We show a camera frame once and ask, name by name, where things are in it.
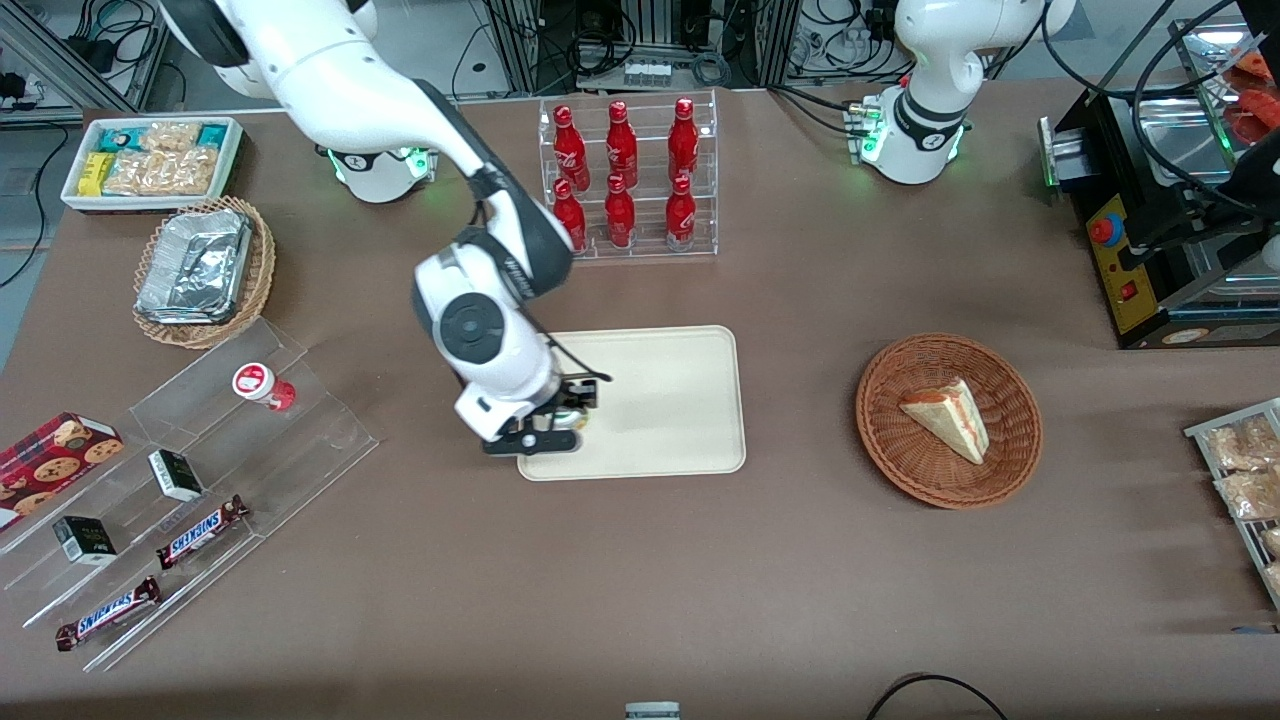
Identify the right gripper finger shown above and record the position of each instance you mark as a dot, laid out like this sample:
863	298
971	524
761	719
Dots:
554	420
586	415

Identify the red cookie box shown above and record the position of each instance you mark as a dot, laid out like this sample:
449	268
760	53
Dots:
50	465

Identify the large rice cracker pack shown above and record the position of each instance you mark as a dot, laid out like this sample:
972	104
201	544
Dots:
160	172

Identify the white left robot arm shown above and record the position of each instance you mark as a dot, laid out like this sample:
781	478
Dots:
925	60

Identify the small grey device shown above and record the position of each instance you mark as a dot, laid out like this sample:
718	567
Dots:
652	711

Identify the red emergency stop button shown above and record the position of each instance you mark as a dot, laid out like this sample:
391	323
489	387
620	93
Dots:
1106	230

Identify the small black box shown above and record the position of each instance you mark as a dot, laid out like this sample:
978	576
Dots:
176	475
85	540

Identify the clear acrylic stepped display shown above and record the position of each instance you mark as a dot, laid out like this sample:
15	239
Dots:
300	450

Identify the yellow snack pack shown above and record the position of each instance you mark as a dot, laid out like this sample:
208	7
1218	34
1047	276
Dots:
95	175

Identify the red-label yogurt cup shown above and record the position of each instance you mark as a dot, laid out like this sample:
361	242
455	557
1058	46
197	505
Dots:
262	385

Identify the brown round wicker basket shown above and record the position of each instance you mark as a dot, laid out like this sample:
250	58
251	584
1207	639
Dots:
900	460

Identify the light wicker basket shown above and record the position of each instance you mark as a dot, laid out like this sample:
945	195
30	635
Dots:
258	270

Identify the white power strip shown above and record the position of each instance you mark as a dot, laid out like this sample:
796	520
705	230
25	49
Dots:
647	73

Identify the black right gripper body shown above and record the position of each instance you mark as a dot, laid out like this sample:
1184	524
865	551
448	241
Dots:
577	392

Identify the small rice cracker pack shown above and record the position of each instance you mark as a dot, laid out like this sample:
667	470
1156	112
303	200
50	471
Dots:
170	135

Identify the red cola bottle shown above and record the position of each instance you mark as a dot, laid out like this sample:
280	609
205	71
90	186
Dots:
680	215
619	215
683	140
621	145
575	222
569	145

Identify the Snickers chocolate bar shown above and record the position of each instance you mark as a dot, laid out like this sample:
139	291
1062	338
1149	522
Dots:
200	532
108	613

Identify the black machine yellow panel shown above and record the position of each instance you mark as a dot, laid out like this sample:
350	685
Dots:
1125	295

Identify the small teal snack pack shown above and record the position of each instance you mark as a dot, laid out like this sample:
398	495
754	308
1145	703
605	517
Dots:
212	134

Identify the beige plastic tray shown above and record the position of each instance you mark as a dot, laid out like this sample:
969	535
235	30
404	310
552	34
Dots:
670	400

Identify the clear nut snack bag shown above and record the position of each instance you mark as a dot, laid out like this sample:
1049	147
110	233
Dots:
1245	445
1250	493

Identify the triangle sandwich wedge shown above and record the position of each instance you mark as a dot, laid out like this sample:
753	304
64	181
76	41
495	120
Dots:
950	415

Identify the clear acrylic bottle rack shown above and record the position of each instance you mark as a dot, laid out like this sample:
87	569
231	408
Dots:
650	250

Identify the steel food tray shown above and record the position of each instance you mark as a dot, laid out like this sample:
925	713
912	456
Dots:
1215	40

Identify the silver foil container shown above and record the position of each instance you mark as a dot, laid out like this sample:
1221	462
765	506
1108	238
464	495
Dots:
200	260

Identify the white snack bin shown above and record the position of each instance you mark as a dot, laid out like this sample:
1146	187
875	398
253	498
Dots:
150	203

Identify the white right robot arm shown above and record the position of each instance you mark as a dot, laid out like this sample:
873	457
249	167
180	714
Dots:
340	70

